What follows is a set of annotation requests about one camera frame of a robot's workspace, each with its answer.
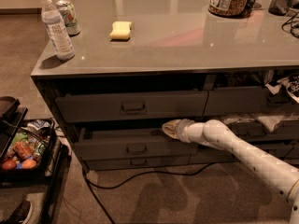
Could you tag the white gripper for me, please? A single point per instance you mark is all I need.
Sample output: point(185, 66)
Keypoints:
point(181, 130)

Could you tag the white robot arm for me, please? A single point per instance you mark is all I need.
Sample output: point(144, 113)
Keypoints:
point(273, 171)

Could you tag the grey drawer cabinet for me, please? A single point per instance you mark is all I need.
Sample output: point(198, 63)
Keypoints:
point(175, 45)

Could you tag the patterned bag in drawer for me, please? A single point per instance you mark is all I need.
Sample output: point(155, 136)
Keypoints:
point(291, 85)

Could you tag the yellow sponge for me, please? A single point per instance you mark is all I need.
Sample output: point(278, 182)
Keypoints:
point(121, 30)

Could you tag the clear plastic water bottle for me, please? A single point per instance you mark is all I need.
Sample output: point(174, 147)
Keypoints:
point(56, 30)

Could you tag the black tray of snacks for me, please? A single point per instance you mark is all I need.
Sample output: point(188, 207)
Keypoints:
point(39, 135)

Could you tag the green soda can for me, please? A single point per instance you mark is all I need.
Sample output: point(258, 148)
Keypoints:
point(68, 13)

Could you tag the orange fruit in tray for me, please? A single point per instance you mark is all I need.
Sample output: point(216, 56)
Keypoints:
point(28, 164)

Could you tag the orange snack can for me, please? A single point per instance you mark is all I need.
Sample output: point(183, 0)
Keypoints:
point(23, 150)

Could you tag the red apple in tray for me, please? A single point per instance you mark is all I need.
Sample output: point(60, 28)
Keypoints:
point(9, 165)

